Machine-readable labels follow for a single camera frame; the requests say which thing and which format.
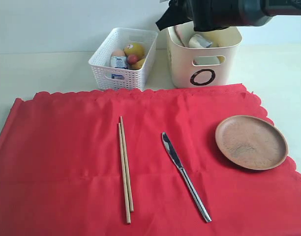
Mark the stainless steel cup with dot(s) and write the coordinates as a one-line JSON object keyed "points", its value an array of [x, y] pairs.
{"points": [[197, 41]]}

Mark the red strawberry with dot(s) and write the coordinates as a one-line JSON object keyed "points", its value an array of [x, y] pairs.
{"points": [[132, 59]]}

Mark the brown egg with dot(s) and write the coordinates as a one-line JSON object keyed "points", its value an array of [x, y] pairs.
{"points": [[118, 53]]}

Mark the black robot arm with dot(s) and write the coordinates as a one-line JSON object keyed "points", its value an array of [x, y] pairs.
{"points": [[210, 15]]}

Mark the cream plastic bin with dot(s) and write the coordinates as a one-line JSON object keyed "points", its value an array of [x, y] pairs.
{"points": [[185, 74]]}

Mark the stainless steel knife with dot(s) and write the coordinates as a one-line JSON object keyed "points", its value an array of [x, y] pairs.
{"points": [[175, 159]]}

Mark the wooden chopstick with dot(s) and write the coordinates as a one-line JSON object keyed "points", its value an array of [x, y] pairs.
{"points": [[125, 190], [131, 206]]}

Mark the blue white milk carton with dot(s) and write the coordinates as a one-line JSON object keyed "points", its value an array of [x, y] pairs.
{"points": [[119, 62]]}

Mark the white perforated plastic basket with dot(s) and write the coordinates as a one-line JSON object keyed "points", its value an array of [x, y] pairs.
{"points": [[107, 75]]}

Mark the white ceramic bowl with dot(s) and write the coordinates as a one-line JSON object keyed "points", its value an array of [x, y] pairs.
{"points": [[181, 35]]}

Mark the yellow lemon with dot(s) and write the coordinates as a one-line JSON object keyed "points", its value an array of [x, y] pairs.
{"points": [[135, 48]]}

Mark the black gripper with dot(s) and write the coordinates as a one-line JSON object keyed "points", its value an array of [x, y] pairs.
{"points": [[178, 12]]}

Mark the brown wooden plate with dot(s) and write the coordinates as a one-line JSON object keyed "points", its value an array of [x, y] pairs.
{"points": [[251, 142]]}

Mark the wooden chopstick left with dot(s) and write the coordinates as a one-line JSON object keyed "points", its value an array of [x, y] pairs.
{"points": [[125, 190]]}

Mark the yellow cheese wedge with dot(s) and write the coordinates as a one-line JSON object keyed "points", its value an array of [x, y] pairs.
{"points": [[138, 65]]}

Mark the red scalloped table cloth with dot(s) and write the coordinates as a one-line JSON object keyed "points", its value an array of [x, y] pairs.
{"points": [[60, 167]]}

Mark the wooden chopstick right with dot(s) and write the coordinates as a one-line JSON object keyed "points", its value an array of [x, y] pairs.
{"points": [[131, 206]]}

